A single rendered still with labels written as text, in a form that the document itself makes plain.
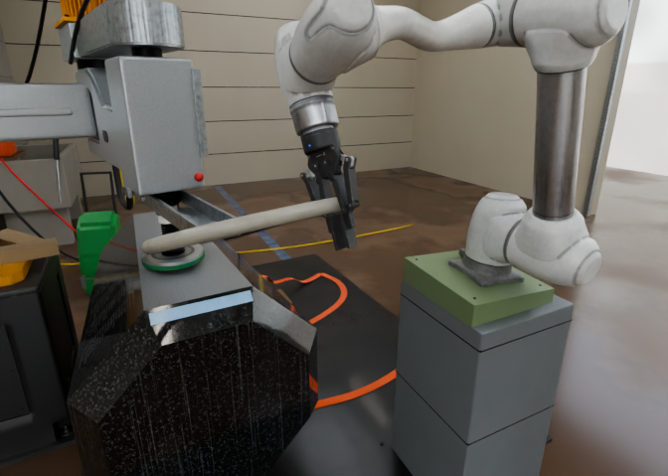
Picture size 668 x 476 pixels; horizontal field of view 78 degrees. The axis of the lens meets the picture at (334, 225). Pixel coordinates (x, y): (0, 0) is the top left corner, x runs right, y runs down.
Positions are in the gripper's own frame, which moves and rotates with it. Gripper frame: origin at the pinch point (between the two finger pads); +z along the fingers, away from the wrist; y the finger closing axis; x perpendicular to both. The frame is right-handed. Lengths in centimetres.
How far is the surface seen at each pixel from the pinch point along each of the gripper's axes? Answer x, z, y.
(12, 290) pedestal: 20, -6, 142
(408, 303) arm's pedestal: -62, 33, 26
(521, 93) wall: -562, -110, 70
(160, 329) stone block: 5, 17, 70
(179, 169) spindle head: -14, -31, 71
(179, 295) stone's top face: -5, 9, 73
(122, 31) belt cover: 0, -70, 60
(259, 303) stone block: -24, 19, 59
